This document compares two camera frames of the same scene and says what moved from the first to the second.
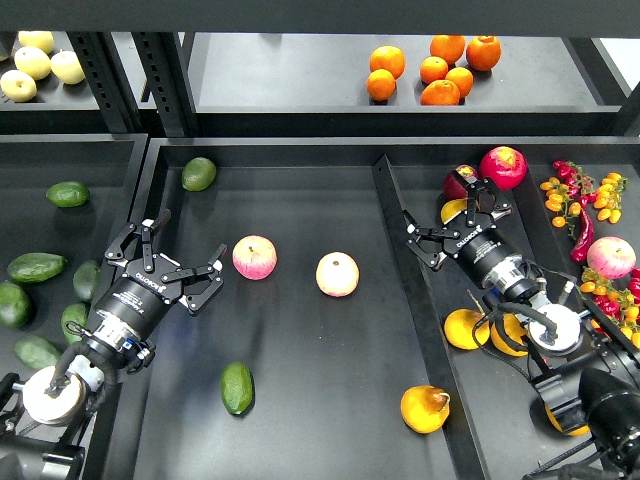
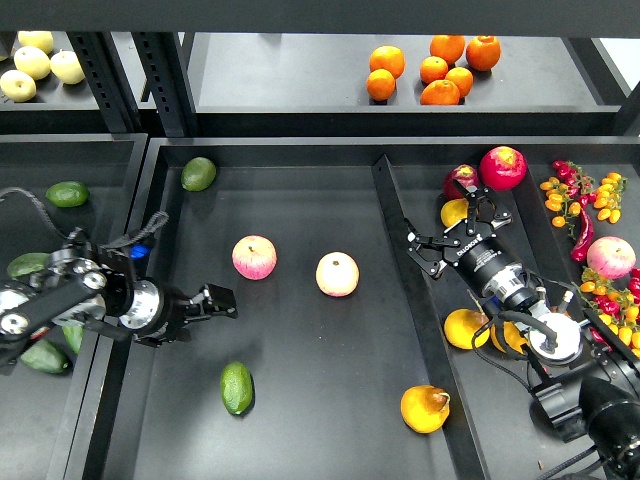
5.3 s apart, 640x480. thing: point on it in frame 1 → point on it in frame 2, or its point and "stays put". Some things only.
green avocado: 237,387 stays put
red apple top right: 505,166 stays put
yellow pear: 424,408 stays put
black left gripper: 130,302 → 175,308
